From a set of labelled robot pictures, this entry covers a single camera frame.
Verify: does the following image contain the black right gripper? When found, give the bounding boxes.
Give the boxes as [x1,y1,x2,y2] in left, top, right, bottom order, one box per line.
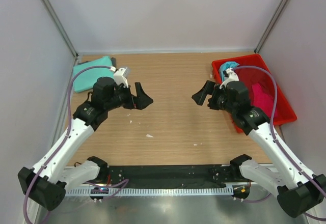
[192,80,237,115]

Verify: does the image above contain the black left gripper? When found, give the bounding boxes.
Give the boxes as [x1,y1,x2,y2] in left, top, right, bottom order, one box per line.
[105,81,152,111]

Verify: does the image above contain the turquoise t shirt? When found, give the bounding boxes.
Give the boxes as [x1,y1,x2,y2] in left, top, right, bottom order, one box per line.
[73,56,116,93]

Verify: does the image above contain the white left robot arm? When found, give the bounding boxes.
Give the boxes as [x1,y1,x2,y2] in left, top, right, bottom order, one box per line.
[18,67,153,211]

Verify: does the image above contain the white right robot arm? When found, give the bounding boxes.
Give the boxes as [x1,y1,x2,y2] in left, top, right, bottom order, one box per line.
[192,68,325,218]

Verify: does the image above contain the light blue t shirt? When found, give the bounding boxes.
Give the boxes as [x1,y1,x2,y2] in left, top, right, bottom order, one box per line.
[219,61,239,81]

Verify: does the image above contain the folded grey t shirt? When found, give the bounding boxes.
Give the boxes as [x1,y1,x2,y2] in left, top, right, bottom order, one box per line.
[77,57,118,67]

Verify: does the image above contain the dark red t shirt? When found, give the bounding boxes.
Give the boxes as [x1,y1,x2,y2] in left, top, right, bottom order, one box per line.
[235,68,274,93]

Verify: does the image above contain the pink t shirt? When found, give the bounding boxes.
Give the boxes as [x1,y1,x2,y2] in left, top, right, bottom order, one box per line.
[252,83,274,117]

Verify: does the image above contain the red plastic bin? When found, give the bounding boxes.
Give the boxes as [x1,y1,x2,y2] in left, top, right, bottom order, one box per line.
[211,53,298,133]

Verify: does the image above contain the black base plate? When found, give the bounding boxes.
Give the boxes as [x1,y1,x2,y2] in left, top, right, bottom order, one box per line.
[90,164,249,189]

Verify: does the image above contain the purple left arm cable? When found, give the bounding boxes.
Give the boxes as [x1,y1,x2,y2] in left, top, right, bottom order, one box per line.
[23,65,130,223]

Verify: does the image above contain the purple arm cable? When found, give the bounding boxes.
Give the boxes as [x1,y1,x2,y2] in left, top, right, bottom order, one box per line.
[224,65,326,221]
[23,65,130,223]

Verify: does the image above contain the slotted cable duct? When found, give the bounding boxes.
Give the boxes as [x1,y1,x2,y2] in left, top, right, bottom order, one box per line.
[66,185,234,197]

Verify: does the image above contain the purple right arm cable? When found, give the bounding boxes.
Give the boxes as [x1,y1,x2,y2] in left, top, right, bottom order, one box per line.
[224,65,326,221]

